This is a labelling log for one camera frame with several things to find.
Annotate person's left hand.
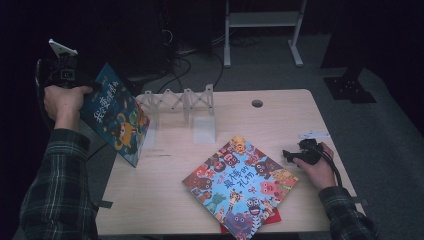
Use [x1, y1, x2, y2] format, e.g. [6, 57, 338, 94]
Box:
[43, 84, 94, 132]

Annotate red picture book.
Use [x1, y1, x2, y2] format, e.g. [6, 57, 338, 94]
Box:
[219, 209, 283, 235]

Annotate hand-held gripper black cable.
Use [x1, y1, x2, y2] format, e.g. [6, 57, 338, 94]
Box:
[34, 59, 56, 132]
[311, 141, 344, 188]

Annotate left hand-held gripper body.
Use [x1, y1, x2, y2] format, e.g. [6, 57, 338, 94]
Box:
[35, 38, 98, 90]

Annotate blue monster picture book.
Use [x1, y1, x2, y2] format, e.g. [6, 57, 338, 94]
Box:
[79, 62, 152, 169]

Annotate person's right hand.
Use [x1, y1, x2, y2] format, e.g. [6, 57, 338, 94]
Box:
[293, 142, 337, 192]

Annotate black looped floor cable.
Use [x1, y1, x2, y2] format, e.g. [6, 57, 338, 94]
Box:
[156, 56, 193, 95]

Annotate black thin floor cable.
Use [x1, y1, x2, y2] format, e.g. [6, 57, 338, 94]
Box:
[209, 49, 225, 89]

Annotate right hand-held gripper black cable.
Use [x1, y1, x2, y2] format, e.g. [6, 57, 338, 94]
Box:
[311, 141, 344, 188]

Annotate left hand-held gripper black cable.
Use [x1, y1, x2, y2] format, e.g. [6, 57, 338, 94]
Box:
[34, 59, 56, 132]

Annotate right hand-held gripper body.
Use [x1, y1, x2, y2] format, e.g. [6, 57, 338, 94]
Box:
[296, 130, 331, 167]

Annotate light blue animals picture book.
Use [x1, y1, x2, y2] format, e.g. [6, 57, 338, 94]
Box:
[182, 134, 299, 240]

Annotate long black floor cable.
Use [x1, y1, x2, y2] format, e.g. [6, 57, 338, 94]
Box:
[87, 142, 111, 162]

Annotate white metal stand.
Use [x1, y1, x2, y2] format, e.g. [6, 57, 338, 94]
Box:
[223, 0, 308, 68]

